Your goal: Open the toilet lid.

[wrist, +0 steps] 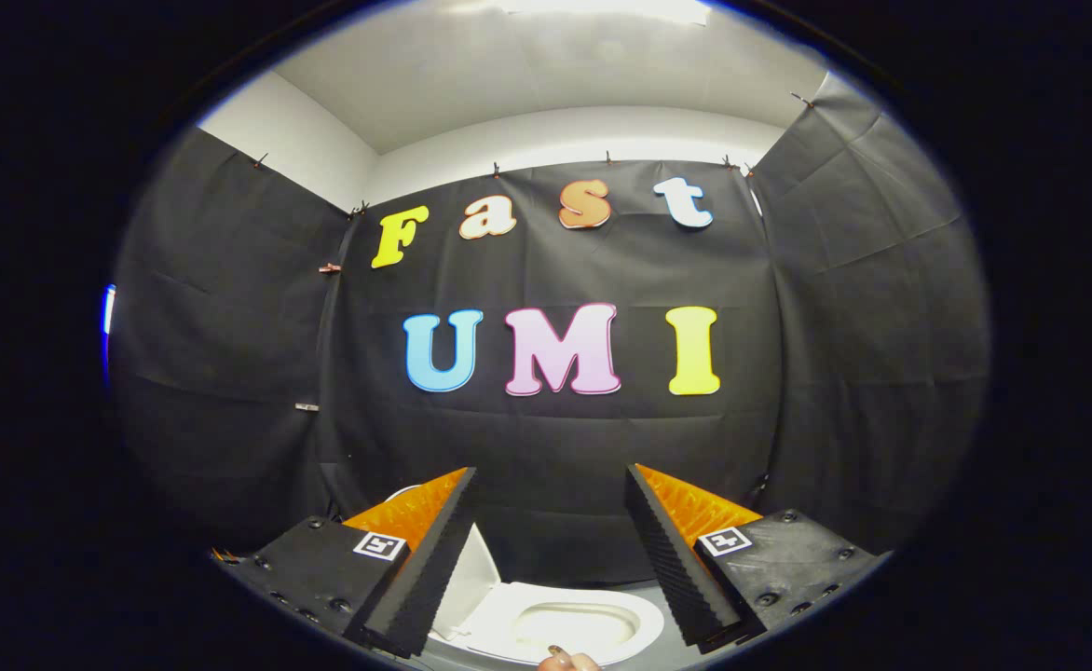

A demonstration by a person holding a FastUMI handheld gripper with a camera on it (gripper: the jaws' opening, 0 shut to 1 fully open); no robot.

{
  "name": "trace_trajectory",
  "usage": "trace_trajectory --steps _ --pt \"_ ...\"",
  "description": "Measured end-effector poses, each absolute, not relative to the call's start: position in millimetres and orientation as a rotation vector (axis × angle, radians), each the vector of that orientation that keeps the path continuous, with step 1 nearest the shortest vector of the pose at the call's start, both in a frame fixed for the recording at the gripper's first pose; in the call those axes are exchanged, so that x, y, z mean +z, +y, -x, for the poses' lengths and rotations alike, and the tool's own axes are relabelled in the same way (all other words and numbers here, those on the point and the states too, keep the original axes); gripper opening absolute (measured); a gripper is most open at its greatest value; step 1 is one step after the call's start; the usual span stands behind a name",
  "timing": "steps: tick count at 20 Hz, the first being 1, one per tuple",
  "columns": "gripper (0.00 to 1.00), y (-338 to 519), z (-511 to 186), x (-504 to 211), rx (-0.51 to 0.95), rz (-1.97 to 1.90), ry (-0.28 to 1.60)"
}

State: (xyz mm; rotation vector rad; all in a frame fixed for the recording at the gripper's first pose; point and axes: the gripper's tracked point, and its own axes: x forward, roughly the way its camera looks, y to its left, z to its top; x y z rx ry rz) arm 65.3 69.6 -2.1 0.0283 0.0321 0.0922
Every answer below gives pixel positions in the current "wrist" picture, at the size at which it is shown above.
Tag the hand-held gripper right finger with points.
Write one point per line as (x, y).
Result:
(665, 550)

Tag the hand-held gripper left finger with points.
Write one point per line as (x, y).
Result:
(439, 550)

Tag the white ceramic toilet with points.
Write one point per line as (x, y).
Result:
(574, 629)

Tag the black backdrop cloth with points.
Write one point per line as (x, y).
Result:
(555, 447)

